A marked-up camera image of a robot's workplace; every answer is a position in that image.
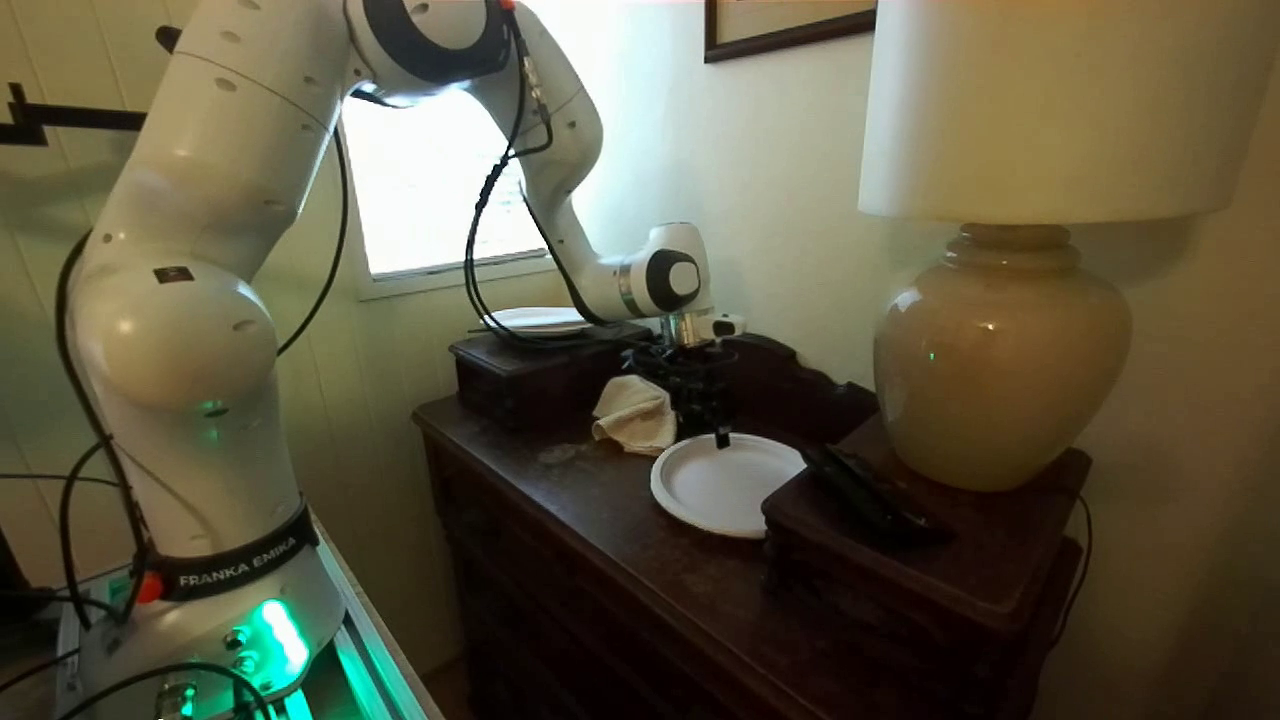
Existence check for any dark wooden dresser box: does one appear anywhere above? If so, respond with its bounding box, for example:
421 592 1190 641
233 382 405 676
761 413 1095 643
448 323 656 437

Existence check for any black remote control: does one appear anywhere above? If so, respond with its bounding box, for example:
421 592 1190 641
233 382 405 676
798 445 955 547

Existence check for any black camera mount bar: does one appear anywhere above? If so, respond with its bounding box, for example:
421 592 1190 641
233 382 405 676
0 79 147 146

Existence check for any dark framed wall picture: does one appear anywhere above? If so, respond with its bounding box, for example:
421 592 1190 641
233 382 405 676
702 0 880 67

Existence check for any beige ceramic table lamp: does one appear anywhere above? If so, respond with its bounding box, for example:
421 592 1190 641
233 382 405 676
857 0 1280 494

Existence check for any bright window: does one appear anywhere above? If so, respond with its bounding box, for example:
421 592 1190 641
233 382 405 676
337 74 563 300

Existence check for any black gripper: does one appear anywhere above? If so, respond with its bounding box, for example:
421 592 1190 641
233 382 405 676
623 340 740 451

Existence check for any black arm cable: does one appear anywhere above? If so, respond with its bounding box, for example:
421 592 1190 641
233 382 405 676
461 5 656 350

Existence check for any black base cable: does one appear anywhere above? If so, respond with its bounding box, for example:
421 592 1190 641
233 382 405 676
53 233 152 631

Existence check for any dark wooden table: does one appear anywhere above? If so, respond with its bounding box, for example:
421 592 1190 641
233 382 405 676
413 314 1095 720

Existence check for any crumpled cream napkin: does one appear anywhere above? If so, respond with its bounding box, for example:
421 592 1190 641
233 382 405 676
588 370 684 461

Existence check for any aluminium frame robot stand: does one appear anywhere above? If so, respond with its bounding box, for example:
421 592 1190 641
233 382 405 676
53 522 443 720

